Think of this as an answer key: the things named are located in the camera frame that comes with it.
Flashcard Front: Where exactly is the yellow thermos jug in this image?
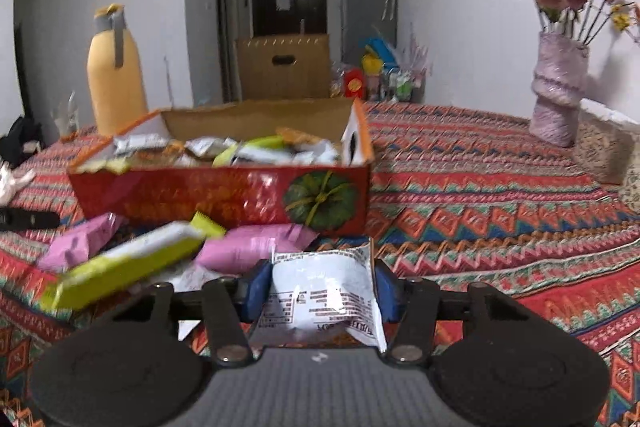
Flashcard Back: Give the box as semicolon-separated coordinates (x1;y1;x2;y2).
86;3;149;136

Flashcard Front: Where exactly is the white cotton glove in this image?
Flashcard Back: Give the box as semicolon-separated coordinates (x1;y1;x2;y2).
0;161;37;202

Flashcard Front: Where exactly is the pink textured vase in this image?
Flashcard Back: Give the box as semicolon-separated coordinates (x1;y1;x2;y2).
529;31;591;148

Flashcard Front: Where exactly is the light green snack packet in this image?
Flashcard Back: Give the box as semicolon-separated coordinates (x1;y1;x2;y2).
40;221;207;312

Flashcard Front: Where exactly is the clear drinking glass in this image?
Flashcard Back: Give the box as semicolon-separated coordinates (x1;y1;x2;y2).
52;91;82;138

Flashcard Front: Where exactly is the blue plastic item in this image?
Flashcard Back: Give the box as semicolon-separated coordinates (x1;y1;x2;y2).
362;37;401;62

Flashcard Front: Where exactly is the brown cardboard box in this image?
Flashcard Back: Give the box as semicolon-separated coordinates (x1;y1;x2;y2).
235;33;333;102

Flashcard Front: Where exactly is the clear jar of seeds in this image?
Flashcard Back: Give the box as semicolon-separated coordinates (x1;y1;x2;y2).
572;98;640;185

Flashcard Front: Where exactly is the pink dried grass bunch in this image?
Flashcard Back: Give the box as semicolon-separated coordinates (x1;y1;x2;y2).
407;29;431;72

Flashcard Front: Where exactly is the white mop pole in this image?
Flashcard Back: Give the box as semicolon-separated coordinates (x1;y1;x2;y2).
164;55;176;108

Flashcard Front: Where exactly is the grey refrigerator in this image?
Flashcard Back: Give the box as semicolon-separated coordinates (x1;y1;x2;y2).
342;0;399;62

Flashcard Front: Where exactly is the yellow dried flower sprig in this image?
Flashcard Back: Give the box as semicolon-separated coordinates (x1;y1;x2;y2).
607;2;640;45

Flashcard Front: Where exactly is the pink snack packet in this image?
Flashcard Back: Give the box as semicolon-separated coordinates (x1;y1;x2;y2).
36;213;126;274
194;224;321;275

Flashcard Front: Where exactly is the pile of assorted snack packets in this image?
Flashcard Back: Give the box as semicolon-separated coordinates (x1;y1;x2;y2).
82;127;346;172

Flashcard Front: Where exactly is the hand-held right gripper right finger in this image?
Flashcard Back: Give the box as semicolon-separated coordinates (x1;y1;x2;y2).
374;259;531;368

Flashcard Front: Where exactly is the red gift box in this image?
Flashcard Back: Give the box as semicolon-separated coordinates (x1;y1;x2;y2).
342;68;366;98

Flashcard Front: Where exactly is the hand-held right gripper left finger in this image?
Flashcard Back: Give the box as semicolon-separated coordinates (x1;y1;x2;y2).
110;259;273;368

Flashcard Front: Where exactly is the white snack packet black print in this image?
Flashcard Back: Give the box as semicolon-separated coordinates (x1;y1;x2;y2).
252;239;388;353

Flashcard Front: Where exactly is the colourful patterned tablecloth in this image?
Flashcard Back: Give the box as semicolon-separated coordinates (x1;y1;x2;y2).
0;99;640;427

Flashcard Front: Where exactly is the red cardboard box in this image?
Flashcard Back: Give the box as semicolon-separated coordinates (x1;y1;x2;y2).
66;97;376;238

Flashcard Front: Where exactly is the yellow green snack packet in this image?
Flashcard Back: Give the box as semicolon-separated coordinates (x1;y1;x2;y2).
190;212;228;240

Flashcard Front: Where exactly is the wire storage cart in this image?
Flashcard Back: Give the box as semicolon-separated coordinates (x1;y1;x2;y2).
380;67;426;104

